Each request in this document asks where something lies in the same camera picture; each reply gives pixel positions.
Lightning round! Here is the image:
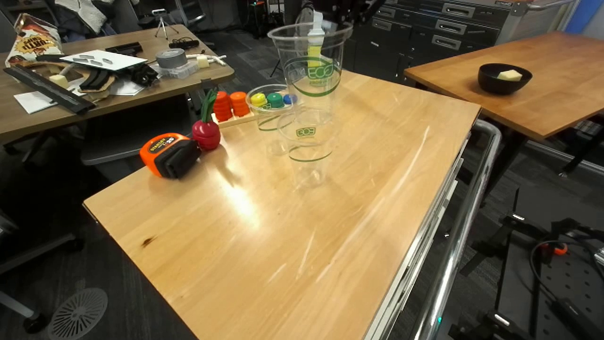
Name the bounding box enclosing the clear plastic cup green band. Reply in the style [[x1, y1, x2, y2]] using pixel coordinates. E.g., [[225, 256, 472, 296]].
[[278, 56, 342, 185]]

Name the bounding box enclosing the wooden peg toy tray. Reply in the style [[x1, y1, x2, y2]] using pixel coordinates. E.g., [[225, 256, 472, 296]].
[[212, 113, 255, 126]]

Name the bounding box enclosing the snack bag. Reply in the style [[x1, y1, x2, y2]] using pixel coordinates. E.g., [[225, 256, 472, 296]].
[[4, 13, 62, 66]]

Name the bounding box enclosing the orange black tape measure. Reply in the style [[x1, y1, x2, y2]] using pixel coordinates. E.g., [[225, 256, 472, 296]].
[[140, 132, 200, 179]]

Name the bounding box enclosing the red toy radish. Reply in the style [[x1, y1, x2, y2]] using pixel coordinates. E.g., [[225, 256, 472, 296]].
[[191, 90, 221, 151]]

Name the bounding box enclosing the grey tape roll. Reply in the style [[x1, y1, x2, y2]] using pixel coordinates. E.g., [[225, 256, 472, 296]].
[[157, 47, 187, 68]]

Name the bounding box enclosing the red orange peg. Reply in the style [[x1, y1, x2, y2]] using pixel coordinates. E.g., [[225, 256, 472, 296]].
[[213, 90, 232, 120]]

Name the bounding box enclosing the green peg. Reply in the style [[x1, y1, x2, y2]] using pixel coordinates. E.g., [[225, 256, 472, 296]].
[[268, 92, 285, 107]]

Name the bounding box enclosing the black bowl with food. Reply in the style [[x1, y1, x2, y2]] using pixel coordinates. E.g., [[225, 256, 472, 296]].
[[478, 62, 532, 94]]

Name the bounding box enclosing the white paper sheet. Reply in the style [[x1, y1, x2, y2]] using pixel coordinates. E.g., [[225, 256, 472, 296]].
[[64, 49, 144, 71]]

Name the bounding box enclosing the yellow label spray bottle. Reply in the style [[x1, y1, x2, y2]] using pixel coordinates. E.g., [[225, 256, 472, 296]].
[[308, 11, 325, 77]]

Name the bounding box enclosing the yellow peg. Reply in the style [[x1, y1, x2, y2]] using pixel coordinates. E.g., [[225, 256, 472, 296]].
[[251, 92, 268, 107]]

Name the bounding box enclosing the black keyboard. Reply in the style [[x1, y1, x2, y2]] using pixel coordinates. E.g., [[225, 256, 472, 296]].
[[6, 66, 95, 115]]

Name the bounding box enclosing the steel tool cart handle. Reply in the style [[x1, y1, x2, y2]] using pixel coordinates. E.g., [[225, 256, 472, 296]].
[[413, 119, 502, 340]]

